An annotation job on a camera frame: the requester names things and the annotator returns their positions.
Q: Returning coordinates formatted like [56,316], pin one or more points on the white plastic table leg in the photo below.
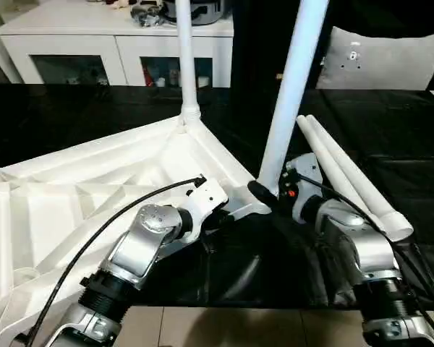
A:
[318,148]
[186,54]
[293,90]
[369,188]

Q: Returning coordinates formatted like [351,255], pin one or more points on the white plastic table top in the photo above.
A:
[76,180]

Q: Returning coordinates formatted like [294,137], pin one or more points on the grey cushion with metal fittings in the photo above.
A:
[383,61]

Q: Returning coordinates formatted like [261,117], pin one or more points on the black table mat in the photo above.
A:
[58,119]

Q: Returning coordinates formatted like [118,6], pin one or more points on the white glass-door cabinet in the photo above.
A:
[112,47]

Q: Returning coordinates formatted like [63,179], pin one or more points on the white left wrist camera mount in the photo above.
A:
[206,199]

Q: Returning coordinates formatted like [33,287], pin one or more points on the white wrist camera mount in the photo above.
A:
[206,199]
[309,170]

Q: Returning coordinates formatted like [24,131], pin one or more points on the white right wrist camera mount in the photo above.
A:
[309,170]

